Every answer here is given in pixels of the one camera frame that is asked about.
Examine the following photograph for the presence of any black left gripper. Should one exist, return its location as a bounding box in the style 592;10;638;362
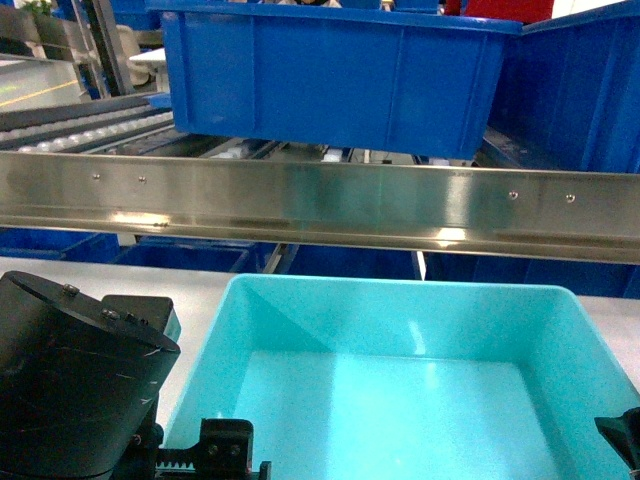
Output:
151;418;272;480

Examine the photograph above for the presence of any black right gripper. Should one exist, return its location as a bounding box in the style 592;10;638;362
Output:
594;407;639;479

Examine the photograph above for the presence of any light teal plastic bin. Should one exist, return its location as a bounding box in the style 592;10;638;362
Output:
165;275;639;479

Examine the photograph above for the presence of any blue bin lower shelf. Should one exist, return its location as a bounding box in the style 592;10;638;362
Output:
112;242;251;274

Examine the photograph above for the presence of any blue bin at right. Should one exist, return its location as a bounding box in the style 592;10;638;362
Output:
489;1;639;174

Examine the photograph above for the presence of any large blue plastic bin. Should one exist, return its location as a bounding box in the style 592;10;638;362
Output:
148;1;522;159

